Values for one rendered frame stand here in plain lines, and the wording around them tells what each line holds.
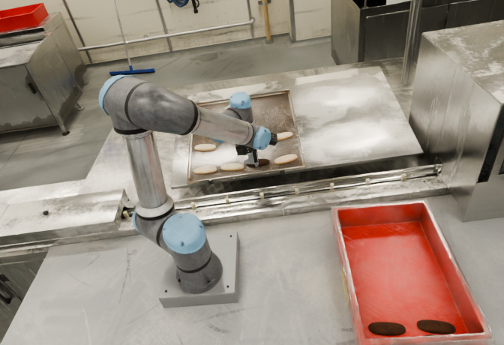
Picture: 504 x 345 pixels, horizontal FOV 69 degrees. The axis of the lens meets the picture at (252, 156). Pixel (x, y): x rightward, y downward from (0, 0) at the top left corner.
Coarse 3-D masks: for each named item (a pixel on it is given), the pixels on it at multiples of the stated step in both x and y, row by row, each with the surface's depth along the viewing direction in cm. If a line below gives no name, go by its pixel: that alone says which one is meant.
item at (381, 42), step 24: (336, 0) 335; (360, 0) 280; (384, 0) 272; (432, 0) 264; (456, 0) 264; (480, 0) 265; (336, 24) 349; (360, 24) 272; (384, 24) 273; (432, 24) 274; (456, 24) 275; (336, 48) 363; (360, 48) 284; (384, 48) 284
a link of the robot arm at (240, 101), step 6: (234, 96) 129; (240, 96) 129; (246, 96) 128; (234, 102) 127; (240, 102) 127; (246, 102) 127; (234, 108) 128; (240, 108) 127; (246, 108) 128; (240, 114) 128; (246, 114) 130; (252, 114) 133; (246, 120) 132; (252, 120) 135
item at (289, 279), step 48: (144, 240) 142; (240, 240) 136; (288, 240) 133; (480, 240) 122; (48, 288) 131; (96, 288) 129; (144, 288) 126; (240, 288) 121; (288, 288) 118; (336, 288) 116; (480, 288) 109; (48, 336) 117; (96, 336) 115; (144, 336) 113; (192, 336) 111; (240, 336) 108; (288, 336) 107; (336, 336) 105
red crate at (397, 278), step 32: (384, 224) 132; (416, 224) 130; (352, 256) 123; (384, 256) 122; (416, 256) 120; (384, 288) 113; (416, 288) 112; (384, 320) 106; (416, 320) 104; (448, 320) 103
